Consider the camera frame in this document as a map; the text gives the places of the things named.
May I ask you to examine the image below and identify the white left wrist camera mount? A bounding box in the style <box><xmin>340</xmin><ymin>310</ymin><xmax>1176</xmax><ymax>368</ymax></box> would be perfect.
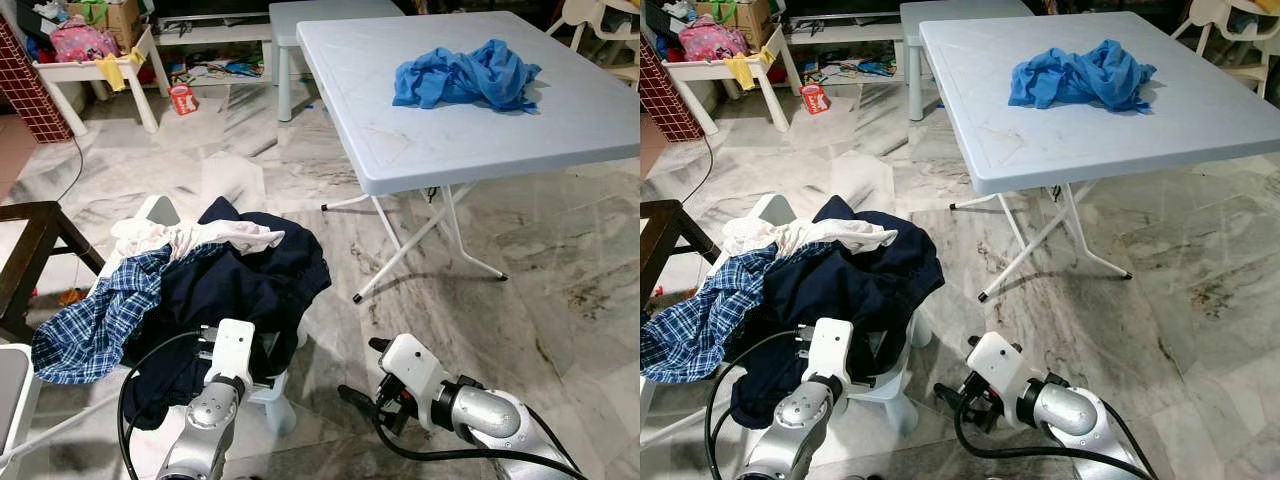
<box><xmin>807</xmin><ymin>317</ymin><xmax>858</xmax><ymax>387</ymax></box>
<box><xmin>209</xmin><ymin>317</ymin><xmax>257</xmax><ymax>387</ymax></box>

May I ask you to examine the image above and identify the dark wooden chair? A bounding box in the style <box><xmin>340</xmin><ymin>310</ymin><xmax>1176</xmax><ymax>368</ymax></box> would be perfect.
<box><xmin>640</xmin><ymin>200</ymin><xmax>724</xmax><ymax>333</ymax></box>
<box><xmin>0</xmin><ymin>200</ymin><xmax>107</xmax><ymax>347</ymax></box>

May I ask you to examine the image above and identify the brown cardboard box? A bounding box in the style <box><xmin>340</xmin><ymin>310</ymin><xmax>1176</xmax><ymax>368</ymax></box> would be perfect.
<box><xmin>67</xmin><ymin>0</ymin><xmax>143</xmax><ymax>51</ymax></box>
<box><xmin>694</xmin><ymin>0</ymin><xmax>775</xmax><ymax>51</ymax></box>

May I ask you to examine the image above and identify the light blue folding table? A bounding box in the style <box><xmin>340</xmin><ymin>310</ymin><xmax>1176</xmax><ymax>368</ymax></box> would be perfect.
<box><xmin>917</xmin><ymin>10</ymin><xmax>1280</xmax><ymax>305</ymax></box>
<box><xmin>296</xmin><ymin>10</ymin><xmax>641</xmax><ymax>305</ymax></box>

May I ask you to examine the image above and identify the white low table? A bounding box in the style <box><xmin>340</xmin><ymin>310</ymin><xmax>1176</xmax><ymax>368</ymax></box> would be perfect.
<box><xmin>32</xmin><ymin>25</ymin><xmax>168</xmax><ymax>139</ymax></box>
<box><xmin>661</xmin><ymin>25</ymin><xmax>803</xmax><ymax>139</ymax></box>

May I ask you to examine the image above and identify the blue white plaid shirt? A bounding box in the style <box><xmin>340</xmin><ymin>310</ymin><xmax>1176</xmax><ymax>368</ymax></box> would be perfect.
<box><xmin>640</xmin><ymin>244</ymin><xmax>833</xmax><ymax>387</ymax></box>
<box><xmin>29</xmin><ymin>244</ymin><xmax>219</xmax><ymax>387</ymax></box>

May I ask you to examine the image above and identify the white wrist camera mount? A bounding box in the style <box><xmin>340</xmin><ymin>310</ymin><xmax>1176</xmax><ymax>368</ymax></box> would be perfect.
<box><xmin>964</xmin><ymin>332</ymin><xmax>1038</xmax><ymax>423</ymax></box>
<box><xmin>377</xmin><ymin>332</ymin><xmax>453</xmax><ymax>423</ymax></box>
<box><xmin>209</xmin><ymin>317</ymin><xmax>257</xmax><ymax>387</ymax></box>
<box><xmin>807</xmin><ymin>317</ymin><xmax>858</xmax><ymax>387</ymax></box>

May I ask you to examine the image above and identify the pink patterned bag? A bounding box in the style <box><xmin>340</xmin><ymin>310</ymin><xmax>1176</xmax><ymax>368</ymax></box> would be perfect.
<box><xmin>49</xmin><ymin>15</ymin><xmax>122</xmax><ymax>64</ymax></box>
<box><xmin>677</xmin><ymin>15</ymin><xmax>753</xmax><ymax>64</ymax></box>

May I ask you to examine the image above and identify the white crumpled garment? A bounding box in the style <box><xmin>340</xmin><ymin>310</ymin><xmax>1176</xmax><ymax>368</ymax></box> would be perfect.
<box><xmin>719</xmin><ymin>214</ymin><xmax>900</xmax><ymax>264</ymax></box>
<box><xmin>107</xmin><ymin>214</ymin><xmax>287</xmax><ymax>264</ymax></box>

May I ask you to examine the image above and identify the white television stand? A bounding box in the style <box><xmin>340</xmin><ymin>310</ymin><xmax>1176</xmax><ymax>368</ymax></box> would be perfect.
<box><xmin>150</xmin><ymin>10</ymin><xmax>278</xmax><ymax>88</ymax></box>
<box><xmin>783</xmin><ymin>10</ymin><xmax>908</xmax><ymax>88</ymax></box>

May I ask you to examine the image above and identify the red grid panel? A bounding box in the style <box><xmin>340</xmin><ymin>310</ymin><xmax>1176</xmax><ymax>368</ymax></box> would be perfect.
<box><xmin>640</xmin><ymin>35</ymin><xmax>704</xmax><ymax>145</ymax></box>
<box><xmin>0</xmin><ymin>15</ymin><xmax>74</xmax><ymax>145</ymax></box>

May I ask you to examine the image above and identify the small grey table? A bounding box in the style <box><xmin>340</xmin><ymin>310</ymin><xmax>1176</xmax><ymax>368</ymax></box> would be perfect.
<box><xmin>897</xmin><ymin>0</ymin><xmax>1037</xmax><ymax>124</ymax></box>
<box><xmin>267</xmin><ymin>0</ymin><xmax>407</xmax><ymax>124</ymax></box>

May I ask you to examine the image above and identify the bright blue shirt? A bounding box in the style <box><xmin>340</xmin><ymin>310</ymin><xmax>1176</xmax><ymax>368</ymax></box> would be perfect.
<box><xmin>391</xmin><ymin>37</ymin><xmax>544</xmax><ymax>115</ymax></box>
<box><xmin>1007</xmin><ymin>37</ymin><xmax>1159</xmax><ymax>115</ymax></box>

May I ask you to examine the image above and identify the yellow cloth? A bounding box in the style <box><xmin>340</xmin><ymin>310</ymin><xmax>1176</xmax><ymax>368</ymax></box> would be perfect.
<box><xmin>721</xmin><ymin>48</ymin><xmax>781</xmax><ymax>94</ymax></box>
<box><xmin>94</xmin><ymin>48</ymin><xmax>148</xmax><ymax>94</ymax></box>

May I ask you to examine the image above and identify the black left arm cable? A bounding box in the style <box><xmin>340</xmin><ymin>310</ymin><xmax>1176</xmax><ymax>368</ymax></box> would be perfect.
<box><xmin>116</xmin><ymin>329</ymin><xmax>211</xmax><ymax>479</ymax></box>
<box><xmin>703</xmin><ymin>329</ymin><xmax>807</xmax><ymax>479</ymax></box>

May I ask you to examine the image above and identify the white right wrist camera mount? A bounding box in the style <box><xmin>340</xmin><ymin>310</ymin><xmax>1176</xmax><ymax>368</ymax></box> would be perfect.
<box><xmin>377</xmin><ymin>332</ymin><xmax>453</xmax><ymax>423</ymax></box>
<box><xmin>964</xmin><ymin>332</ymin><xmax>1038</xmax><ymax>423</ymax></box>

